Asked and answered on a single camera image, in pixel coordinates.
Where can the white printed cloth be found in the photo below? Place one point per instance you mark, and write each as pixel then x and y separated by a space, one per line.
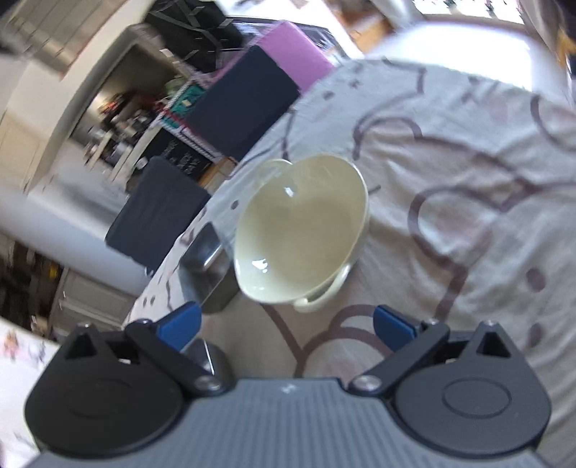
pixel 22 382

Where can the bookshelf with books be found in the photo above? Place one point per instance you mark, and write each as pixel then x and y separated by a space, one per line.
pixel 182 105

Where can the white cabinet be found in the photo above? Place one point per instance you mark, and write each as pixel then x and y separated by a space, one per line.
pixel 90 299

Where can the dark blue chair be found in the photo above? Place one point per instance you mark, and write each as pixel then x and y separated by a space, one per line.
pixel 157 211
pixel 247 103

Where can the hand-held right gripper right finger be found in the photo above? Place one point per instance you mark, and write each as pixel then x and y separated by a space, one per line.
pixel 393 328

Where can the square steel container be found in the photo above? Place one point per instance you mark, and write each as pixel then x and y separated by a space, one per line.
pixel 208 265
pixel 211 360

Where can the cluttered kitchen counter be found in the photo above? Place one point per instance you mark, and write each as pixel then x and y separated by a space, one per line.
pixel 117 123

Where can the printed beige tablecloth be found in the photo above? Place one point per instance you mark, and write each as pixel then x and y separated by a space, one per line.
pixel 450 202

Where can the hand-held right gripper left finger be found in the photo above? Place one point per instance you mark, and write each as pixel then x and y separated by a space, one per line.
pixel 177 326

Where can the purple cloth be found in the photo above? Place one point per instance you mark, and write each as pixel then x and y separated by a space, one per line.
pixel 294 51

